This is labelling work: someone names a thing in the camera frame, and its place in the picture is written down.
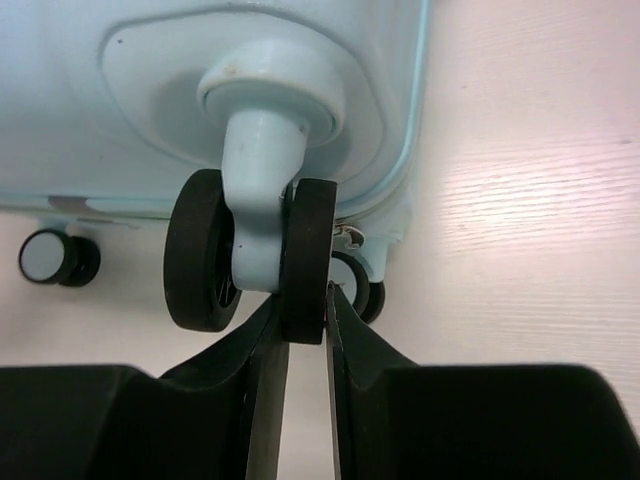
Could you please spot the light blue suitcase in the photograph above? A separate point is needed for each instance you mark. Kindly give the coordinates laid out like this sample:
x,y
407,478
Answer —
x,y
267,135

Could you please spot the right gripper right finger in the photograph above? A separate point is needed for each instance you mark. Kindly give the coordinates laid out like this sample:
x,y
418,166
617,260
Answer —
x,y
395,419

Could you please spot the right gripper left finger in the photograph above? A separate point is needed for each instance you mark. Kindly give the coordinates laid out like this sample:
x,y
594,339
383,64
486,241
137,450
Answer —
x,y
217,415

